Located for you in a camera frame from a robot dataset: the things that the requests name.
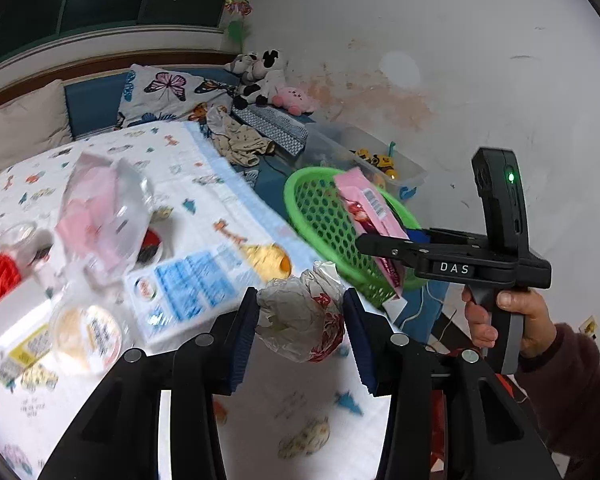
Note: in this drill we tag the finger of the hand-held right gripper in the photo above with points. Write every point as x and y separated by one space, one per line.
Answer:
385 249
450 236

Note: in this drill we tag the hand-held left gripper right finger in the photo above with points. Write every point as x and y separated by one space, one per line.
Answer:
360 341

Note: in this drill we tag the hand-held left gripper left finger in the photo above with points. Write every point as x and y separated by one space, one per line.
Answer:
245 340

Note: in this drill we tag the pink snack packet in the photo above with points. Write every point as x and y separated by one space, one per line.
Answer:
367 205

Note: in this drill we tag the white paper wrapper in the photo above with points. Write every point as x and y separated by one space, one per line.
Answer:
300 310

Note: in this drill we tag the green plastic basket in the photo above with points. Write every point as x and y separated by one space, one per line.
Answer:
320 220

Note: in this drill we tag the clear plastic cup with lid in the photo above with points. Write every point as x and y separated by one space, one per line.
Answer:
87 339

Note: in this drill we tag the person's right forearm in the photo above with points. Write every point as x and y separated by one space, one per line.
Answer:
575 390

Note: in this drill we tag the person's right hand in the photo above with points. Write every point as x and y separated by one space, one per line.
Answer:
525 310

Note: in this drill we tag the blue and white packet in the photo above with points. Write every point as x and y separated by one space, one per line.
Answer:
190 285

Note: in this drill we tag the yellow toy vehicle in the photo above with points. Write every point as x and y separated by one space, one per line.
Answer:
377 160

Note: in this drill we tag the clear plastic storage bin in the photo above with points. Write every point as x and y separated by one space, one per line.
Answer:
340 145

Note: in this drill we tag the red and black wrapper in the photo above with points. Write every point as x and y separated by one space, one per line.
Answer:
151 246

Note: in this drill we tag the printed blanket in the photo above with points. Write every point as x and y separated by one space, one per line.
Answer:
195 195

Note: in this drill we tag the black and white patterned cloth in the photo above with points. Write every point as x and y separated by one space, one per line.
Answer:
275 127

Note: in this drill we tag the pink plush toy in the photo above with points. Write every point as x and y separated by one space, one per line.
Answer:
295 99

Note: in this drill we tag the beige printed clothes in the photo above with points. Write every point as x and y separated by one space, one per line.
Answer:
240 142

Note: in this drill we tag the clear plastic bag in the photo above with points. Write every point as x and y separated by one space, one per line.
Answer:
105 215

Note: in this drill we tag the black and white plush cow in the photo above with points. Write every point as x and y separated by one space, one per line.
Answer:
255 77

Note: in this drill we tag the white box with yellow label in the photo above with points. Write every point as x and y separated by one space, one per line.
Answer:
15 317

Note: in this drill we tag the small clear plastic cup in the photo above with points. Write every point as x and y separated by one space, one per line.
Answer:
22 240

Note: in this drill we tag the butterfly print pillow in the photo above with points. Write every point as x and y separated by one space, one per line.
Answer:
175 92

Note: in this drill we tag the beige pillow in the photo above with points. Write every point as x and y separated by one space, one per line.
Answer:
20 120

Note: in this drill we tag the dark window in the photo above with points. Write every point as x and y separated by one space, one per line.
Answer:
105 0

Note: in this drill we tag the colourful wall decoration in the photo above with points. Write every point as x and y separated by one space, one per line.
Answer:
239 7

